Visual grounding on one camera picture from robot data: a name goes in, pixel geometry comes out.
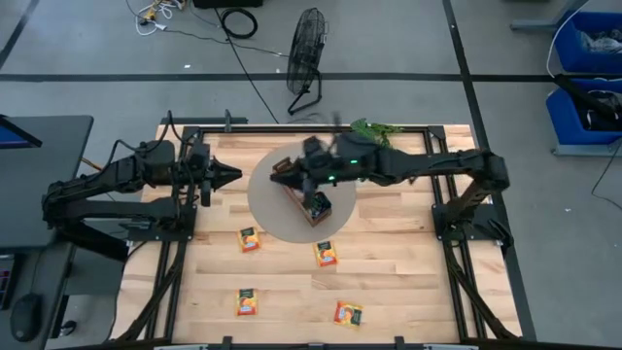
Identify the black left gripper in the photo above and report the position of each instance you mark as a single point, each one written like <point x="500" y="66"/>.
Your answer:
<point x="200" y="160"/>

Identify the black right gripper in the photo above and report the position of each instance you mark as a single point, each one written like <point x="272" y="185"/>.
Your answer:
<point x="317" y="165"/>

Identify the dark blue tea packet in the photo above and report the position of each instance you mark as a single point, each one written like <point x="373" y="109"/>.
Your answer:
<point x="321" y="206"/>

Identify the orange tea packet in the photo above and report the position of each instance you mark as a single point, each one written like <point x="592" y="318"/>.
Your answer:
<point x="249" y="240"/>
<point x="348" y="314"/>
<point x="246" y="302"/>
<point x="325" y="254"/>

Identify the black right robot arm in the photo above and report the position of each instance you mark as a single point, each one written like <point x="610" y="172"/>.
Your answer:
<point x="437" y="163"/>

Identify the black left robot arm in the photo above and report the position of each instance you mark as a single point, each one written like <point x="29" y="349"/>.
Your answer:
<point x="121" y="175"/>

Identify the round grey mat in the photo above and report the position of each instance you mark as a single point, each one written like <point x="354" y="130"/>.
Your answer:
<point x="272" y="219"/>

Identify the green plant in white pot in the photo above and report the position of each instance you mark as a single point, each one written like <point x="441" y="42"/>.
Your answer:
<point x="384" y="131"/>

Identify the black floor fan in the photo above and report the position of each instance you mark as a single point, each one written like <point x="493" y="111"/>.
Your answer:
<point x="306" y="48"/>

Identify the black floor box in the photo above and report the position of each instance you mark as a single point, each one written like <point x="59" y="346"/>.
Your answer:
<point x="228" y="3"/>

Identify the black desk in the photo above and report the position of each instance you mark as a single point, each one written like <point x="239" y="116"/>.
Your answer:
<point x="44" y="146"/>

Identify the monitor with blue screen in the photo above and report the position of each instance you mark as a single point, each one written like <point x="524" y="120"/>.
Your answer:
<point x="12" y="138"/>

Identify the black computer mouse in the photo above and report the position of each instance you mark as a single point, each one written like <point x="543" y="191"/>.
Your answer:
<point x="26" y="316"/>

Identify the black keyboard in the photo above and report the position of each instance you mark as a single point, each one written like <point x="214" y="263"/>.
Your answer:
<point x="6" y="282"/>

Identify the blue bin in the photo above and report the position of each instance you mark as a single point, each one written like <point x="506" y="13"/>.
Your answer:
<point x="563" y="116"/>
<point x="568" y="53"/>

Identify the grey metal leg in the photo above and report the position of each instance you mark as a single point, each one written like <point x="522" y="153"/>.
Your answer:
<point x="529" y="25"/>

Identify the black bag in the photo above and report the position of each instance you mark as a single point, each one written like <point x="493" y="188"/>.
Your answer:
<point x="583" y="97"/>

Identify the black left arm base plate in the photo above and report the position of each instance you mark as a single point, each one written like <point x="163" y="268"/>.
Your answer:
<point x="141" y="233"/>

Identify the black table frame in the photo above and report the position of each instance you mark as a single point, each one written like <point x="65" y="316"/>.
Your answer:
<point x="413" y="129"/>

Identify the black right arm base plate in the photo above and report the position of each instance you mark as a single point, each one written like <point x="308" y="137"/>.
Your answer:
<point x="439" y="228"/>

